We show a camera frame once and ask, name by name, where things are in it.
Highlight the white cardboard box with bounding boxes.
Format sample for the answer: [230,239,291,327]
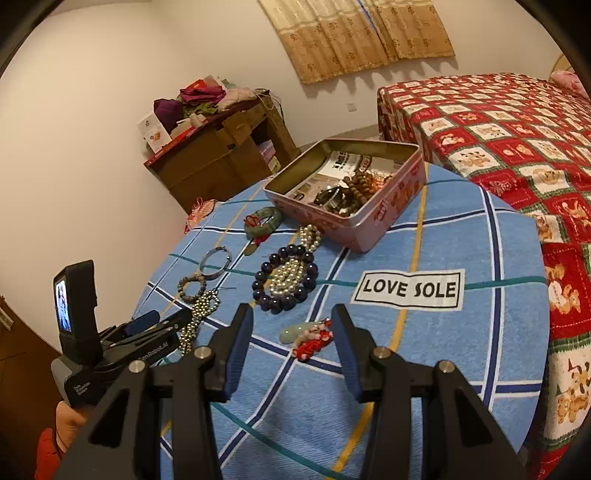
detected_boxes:
[137,113,172,155]

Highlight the person's left forearm red sleeve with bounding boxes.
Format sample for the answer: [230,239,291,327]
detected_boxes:
[34,427,63,480]

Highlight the silver bead necklace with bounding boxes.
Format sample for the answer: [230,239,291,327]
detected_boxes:
[178,291,221,356]

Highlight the pink pillow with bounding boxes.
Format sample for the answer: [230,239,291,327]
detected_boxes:
[549,69,590,99]

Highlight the pile of clothes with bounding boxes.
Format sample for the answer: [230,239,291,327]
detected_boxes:
[154,76,257,134]

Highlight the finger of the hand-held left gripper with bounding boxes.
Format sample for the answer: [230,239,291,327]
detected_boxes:
[104,311,161,344]
[137,308,192,344]

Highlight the brown wooden desk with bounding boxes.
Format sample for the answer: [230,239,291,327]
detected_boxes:
[145,99,298,213]

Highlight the bed headboard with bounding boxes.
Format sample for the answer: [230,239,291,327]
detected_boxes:
[551,53,578,75]

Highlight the green jade bracelet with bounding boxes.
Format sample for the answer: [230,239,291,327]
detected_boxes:
[245,207,283,240]

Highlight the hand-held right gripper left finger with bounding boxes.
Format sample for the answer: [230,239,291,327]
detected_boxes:
[53,302,256,480]

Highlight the dark glossy bracelet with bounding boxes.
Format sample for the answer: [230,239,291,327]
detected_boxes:
[314,185,345,210]

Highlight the white pearl necklace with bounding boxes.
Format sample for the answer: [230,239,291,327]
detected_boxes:
[269,224,322,296]

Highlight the dark purple bead bracelet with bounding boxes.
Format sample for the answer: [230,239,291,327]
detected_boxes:
[252,244,319,315]

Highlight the wooden door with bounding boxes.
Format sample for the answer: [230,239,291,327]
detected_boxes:
[0,295,61,462]

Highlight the pink tin box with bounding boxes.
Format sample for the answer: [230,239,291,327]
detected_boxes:
[264,138,428,254]

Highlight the red cord brown pendant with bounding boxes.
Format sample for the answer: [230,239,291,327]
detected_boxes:
[244,232,271,257]

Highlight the stacked boxes under desk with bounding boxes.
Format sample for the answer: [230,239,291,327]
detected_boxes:
[259,141,282,174]

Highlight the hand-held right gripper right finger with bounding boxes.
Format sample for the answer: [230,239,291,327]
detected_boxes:
[330,304,527,480]

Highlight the printed paper sheet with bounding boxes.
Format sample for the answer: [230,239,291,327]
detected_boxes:
[286,150,398,204]

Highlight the beige patterned curtain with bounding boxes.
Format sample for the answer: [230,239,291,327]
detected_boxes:
[257,0,455,85]

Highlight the brown wooden bead bracelet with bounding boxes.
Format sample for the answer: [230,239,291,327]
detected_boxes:
[339,170,382,215]

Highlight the jade pendant red knot cord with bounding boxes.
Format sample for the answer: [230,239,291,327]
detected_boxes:
[280,318,335,361]

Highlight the flat red box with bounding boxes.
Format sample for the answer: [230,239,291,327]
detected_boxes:
[143,127,204,168]

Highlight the blue plaid blanket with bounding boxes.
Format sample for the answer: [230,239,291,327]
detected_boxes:
[134,164,550,480]

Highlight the person's left hand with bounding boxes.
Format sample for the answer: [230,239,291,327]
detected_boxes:
[56,405,89,452]

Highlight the pink fringed cloth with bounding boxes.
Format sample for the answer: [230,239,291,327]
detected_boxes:
[185,198,218,234]

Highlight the red patchwork bed quilt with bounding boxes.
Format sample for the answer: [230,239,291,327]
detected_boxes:
[376,71,591,467]

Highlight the silver bangle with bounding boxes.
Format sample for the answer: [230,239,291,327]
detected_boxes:
[199,247,233,279]

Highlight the grey bead bracelet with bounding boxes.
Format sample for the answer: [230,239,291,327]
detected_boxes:
[178,273,208,303]

